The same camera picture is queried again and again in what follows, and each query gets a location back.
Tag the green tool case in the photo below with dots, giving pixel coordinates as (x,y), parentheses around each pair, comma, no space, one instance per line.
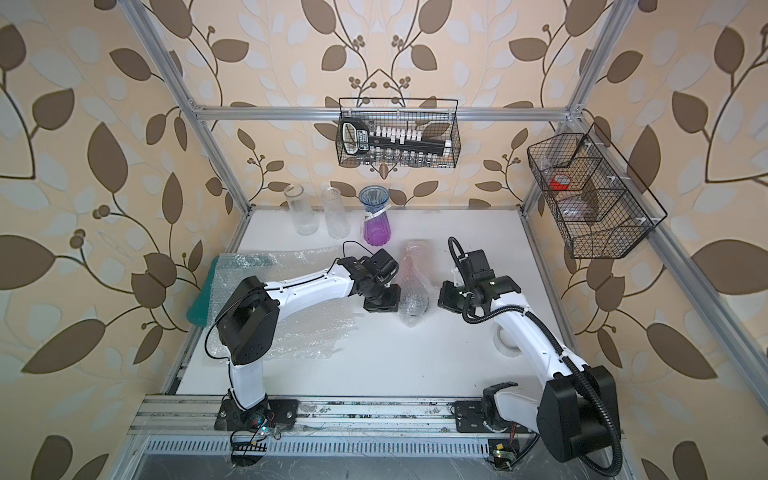
(198,312)

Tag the white tape roll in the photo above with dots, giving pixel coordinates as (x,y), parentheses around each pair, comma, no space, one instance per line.
(504,344)

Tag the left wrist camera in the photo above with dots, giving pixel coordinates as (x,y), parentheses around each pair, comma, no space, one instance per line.
(382,266)

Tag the clear bubble wrap sheet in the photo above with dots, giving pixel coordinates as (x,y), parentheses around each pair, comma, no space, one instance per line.
(267,266)

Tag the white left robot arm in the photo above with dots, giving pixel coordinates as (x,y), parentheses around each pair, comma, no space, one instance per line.
(247,323)

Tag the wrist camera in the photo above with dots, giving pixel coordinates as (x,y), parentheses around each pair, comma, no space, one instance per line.
(382,266)
(478,276)

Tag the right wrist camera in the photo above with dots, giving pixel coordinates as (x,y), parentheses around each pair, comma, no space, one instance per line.
(478,276)

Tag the right wire basket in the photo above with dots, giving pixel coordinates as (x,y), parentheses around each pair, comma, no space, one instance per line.
(609,208)

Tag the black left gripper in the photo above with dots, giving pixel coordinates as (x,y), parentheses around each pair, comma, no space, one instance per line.
(392,304)

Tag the clear ribbed glass vase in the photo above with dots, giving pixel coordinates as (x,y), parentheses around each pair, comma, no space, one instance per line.
(335,214)

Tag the pink vase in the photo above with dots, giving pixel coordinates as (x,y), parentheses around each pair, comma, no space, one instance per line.
(414,277)

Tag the black socket set holder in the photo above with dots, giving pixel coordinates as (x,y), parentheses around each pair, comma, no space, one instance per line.
(359,137)

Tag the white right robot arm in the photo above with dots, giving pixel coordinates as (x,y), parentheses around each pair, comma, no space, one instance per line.
(577,414)

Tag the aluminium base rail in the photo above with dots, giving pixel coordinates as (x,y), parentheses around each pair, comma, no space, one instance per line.
(326,426)

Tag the back wire basket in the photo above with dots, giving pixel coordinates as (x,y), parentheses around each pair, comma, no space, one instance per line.
(436,117)

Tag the purple vase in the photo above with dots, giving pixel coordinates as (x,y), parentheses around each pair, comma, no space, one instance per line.
(376,228)

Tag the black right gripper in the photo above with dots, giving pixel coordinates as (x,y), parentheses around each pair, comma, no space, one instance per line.
(445,298)

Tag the wire basket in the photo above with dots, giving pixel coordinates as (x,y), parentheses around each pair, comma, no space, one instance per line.
(436,117)
(609,208)

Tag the red tape roll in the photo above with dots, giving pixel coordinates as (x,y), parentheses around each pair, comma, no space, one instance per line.
(559,182)

